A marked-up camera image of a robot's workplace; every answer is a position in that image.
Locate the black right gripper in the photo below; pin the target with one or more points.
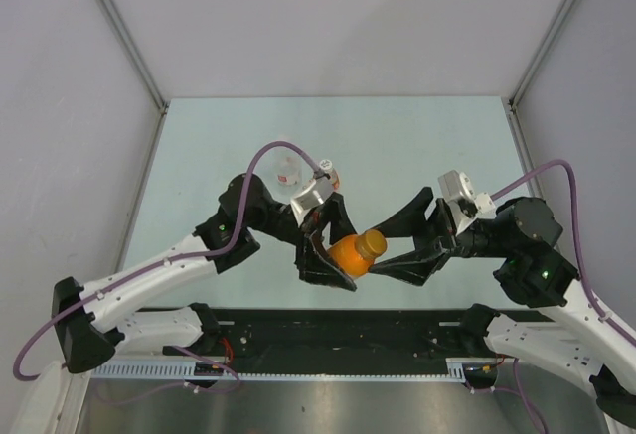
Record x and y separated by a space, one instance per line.
430 248

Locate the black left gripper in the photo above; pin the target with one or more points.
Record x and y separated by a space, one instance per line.
312 260

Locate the small orange juice bottle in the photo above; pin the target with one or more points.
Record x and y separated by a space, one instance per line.
346 256

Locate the tall orange tea bottle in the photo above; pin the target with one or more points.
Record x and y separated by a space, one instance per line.
333 177

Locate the white tea bottle cap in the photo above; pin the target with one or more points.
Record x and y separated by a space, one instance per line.
326 165

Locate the amber juice bottle cap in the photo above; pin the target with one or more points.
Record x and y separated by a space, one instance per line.
371 244

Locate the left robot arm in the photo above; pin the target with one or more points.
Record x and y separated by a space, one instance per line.
97 320

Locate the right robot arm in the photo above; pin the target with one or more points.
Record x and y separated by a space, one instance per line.
523 234

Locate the clear water bottle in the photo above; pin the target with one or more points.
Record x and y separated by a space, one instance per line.
287 167

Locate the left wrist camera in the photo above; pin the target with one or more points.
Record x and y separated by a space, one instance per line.
311 196

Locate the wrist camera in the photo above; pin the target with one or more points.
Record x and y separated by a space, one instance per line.
311 196
465 204

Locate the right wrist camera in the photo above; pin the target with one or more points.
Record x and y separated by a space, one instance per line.
465 204

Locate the grey slotted cable duct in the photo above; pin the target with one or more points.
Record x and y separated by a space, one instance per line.
449 370

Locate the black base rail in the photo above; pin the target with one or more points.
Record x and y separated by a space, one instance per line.
345 341

